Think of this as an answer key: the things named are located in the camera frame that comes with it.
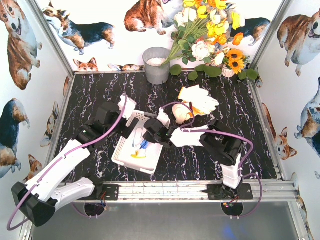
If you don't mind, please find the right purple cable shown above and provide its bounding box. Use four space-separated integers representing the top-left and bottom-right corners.
159 101 263 218

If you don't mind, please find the white glove orange cuff top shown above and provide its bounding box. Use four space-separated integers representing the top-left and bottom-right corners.
178 85 220 115

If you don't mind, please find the blue dotted white glove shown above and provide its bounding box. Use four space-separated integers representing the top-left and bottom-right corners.
131 140 150 159
132 127 145 149

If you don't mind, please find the orange dotted white glove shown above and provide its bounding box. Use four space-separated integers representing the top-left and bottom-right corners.
189 102 210 117

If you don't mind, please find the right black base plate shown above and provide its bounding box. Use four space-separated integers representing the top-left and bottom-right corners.
201 183 254 200

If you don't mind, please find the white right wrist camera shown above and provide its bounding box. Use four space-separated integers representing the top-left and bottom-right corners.
156 111 171 127

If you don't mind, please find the grey metal bucket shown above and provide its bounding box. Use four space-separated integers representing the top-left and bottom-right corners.
142 47 170 85

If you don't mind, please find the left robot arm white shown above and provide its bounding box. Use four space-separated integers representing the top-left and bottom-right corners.
11 95 137 227

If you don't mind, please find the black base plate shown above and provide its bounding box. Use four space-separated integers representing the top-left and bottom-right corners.
201 183 254 200
78 184 120 201

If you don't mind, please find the artificial flower bouquet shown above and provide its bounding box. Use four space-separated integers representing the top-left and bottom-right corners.
166 0 269 80

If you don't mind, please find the small white flower pot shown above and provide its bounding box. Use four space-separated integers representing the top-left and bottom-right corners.
221 66 235 78

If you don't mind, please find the cream inside-out glove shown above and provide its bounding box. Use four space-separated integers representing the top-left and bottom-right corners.
172 104 192 125

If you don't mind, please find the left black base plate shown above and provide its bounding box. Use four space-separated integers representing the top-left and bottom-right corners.
78 184 120 201

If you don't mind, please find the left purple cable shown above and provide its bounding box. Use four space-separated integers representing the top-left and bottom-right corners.
6 96 130 231

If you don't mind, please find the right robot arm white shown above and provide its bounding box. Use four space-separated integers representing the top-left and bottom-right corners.
143 118 243 190

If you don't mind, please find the white storage basket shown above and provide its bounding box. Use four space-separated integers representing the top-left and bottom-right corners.
111 110 171 175

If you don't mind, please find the purple cable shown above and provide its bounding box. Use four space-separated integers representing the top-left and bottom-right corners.
159 101 263 218
6 96 130 231

